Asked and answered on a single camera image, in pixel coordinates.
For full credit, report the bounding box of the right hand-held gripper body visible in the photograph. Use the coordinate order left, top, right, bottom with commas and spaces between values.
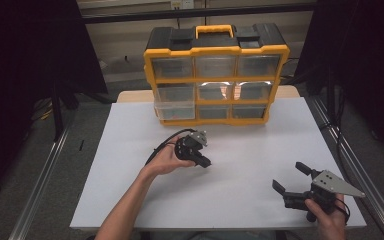
281, 169, 367, 223

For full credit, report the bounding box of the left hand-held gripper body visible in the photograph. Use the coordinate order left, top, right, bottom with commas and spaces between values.
174, 130, 209, 165

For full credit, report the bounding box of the clear plastic organizer drawer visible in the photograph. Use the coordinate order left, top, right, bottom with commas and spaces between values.
153, 83, 197, 121

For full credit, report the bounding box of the yellow black drawer organizer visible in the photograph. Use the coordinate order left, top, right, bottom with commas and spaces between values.
143, 23, 291, 127

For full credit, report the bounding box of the person's left hand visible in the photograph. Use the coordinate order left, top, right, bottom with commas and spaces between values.
142, 136, 198, 177

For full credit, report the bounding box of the person's right hand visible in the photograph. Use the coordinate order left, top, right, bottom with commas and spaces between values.
304, 192, 348, 240

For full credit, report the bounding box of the grid of clear drawers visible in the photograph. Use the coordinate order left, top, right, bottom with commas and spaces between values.
151, 54, 281, 120

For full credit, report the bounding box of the black curtain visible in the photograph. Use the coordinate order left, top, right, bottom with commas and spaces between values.
0, 0, 109, 208
294, 0, 384, 168

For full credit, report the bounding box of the black metal stand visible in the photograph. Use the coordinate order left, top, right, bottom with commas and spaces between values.
49, 79, 81, 142

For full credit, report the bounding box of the black horizontal bar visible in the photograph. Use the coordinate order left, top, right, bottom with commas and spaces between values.
79, 3, 316, 25

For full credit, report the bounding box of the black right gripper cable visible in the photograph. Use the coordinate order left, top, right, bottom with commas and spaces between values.
334, 197, 351, 224

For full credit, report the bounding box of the aluminium floor rail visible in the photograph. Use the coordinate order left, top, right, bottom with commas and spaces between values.
308, 96, 384, 240
8, 128, 71, 240

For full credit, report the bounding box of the yellow floor cable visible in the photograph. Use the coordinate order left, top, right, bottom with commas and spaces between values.
39, 108, 54, 121

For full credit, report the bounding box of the white wall socket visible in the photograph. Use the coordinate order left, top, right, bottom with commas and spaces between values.
170, 0, 195, 10

